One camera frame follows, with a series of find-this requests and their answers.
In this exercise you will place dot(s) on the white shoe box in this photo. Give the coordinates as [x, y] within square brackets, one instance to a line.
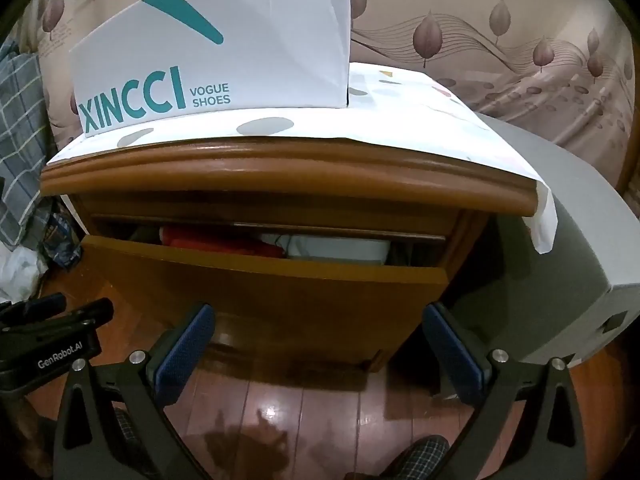
[275, 35]

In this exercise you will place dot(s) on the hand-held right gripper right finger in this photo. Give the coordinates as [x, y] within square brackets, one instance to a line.
[457, 360]

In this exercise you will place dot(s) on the pale white underwear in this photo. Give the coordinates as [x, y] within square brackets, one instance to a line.
[340, 250]

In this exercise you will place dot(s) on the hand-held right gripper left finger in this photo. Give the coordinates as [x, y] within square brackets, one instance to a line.
[187, 355]

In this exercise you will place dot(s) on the grey plaid cloth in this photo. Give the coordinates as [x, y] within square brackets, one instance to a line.
[20, 125]

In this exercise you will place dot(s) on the grey box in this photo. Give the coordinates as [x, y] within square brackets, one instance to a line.
[550, 260]

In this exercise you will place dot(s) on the leaf-print pink cloth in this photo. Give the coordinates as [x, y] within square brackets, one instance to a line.
[500, 70]

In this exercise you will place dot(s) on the red sock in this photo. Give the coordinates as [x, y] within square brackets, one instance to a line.
[215, 240]

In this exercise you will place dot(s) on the blue packet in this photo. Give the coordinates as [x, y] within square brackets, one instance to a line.
[60, 245]

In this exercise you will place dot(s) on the plaid slipper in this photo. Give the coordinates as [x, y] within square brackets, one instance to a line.
[422, 457]
[125, 430]

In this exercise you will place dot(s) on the wooden nightstand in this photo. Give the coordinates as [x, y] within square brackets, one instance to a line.
[300, 180]

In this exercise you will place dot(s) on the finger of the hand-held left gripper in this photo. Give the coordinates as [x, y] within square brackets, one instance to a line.
[87, 312]
[40, 305]

